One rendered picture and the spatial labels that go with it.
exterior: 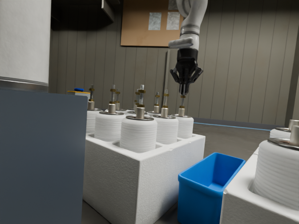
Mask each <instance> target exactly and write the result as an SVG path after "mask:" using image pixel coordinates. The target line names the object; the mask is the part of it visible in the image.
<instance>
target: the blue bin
mask: <svg viewBox="0 0 299 224"><path fill-rule="evenodd" d="M245 163H246V161H245V160H243V159H240V158H236V157H232V156H228V155H224V154H221V153H217V152H214V153H212V154H211V155H209V156H207V157H206V158H204V159H202V160H201V161H199V162H197V163H196V164H194V165H192V166H191V167H189V168H187V169H186V170H184V171H182V172H181V173H179V174H178V181H179V191H178V221H179V222H180V223H181V224H219V223H220V215H221V208H222V197H223V191H224V189H225V188H226V187H227V185H228V184H229V183H230V182H231V181H232V179H233V178H234V177H235V176H236V174H237V173H238V172H239V170H240V169H241V168H242V167H243V166H244V164H245Z"/></svg>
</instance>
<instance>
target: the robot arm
mask: <svg viewBox="0 0 299 224"><path fill-rule="evenodd" d="M176 2H177V7H178V10H179V12H180V14H181V15H182V16H183V17H185V19H184V20H183V22H182V24H181V29H180V38H179V39H178V40H172V41H170V42H169V44H168V47H169V48H177V49H178V53H177V63H176V66H175V68H174V69H173V70H172V69H171V70H170V73H171V75H172V77H173V78H174V80H175V82H177V83H179V84H180V85H179V93H180V95H182V94H183V95H187V94H188V92H189V85H190V84H191V83H194V82H195V81H196V80H197V79H198V77H199V76H200V75H201V74H202V72H203V69H201V68H200V67H198V63H197V60H198V48H199V33H200V25H201V23H202V20H203V17H204V14H205V12H206V8H207V4H208V0H176ZM50 24H51V0H0V89H9V90H21V91H32V92H47V93H48V78H49V51H50ZM177 71H178V73H179V77H178V75H177ZM194 71H195V73H194V74H193V75H192V73H193V72H194Z"/></svg>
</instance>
